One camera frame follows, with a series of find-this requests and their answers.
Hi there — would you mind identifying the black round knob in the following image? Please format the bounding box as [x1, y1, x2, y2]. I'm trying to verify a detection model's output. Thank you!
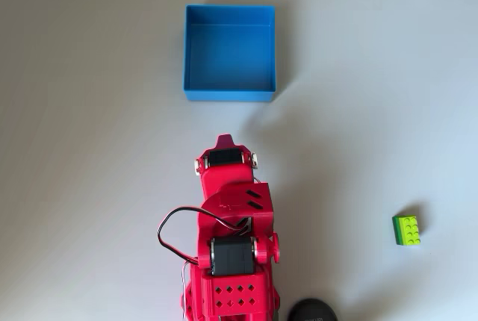
[286, 298, 340, 321]

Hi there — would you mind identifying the blue plastic box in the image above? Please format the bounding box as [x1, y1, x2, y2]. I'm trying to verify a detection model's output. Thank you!
[182, 4, 278, 103]

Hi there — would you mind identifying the black looped servo cable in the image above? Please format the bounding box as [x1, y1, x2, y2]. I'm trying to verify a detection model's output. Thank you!
[157, 206, 252, 267]

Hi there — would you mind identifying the thin servo cable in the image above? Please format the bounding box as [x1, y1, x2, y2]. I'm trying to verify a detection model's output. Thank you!
[181, 261, 188, 321]

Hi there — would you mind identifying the green lego brick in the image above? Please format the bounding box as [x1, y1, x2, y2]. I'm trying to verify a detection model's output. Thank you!
[391, 214, 421, 246]

